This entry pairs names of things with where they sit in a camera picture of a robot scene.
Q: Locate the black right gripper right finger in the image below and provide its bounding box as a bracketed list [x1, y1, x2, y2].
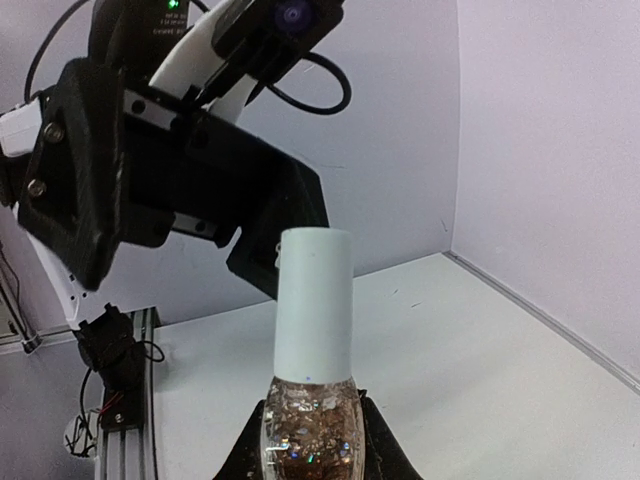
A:
[358, 389, 423, 480]

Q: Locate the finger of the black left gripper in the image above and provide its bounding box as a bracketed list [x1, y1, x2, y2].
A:
[226, 157, 329, 299]

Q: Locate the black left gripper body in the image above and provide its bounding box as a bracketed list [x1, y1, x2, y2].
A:
[17, 0, 241, 291]

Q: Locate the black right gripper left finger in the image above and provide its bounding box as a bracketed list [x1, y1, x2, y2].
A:
[213, 400, 265, 480]

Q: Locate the glitter nail polish bottle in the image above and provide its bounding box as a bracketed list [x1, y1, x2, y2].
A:
[260, 377, 366, 480]

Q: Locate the white nail polish cap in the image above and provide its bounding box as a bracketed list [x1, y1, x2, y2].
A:
[274, 227, 354, 385]

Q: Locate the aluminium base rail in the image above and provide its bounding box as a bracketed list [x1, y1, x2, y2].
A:
[79, 306, 164, 479]

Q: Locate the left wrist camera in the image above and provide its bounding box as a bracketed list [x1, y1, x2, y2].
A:
[149, 0, 346, 126]

